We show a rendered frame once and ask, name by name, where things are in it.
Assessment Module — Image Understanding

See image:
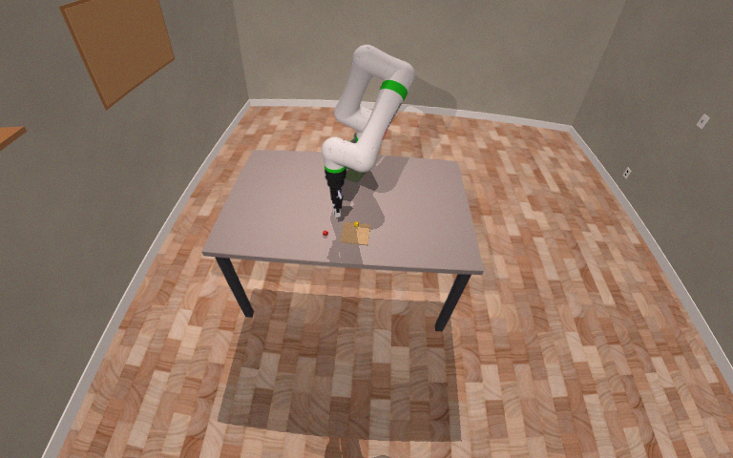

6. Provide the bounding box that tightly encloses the tan flat mat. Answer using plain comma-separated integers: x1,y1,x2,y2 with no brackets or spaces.
340,222,370,245

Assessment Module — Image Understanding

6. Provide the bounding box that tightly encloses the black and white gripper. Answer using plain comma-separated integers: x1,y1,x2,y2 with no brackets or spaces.
327,180,344,218

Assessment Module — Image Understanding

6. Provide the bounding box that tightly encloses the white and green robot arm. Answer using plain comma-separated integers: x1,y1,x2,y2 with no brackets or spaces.
322,45,415,182

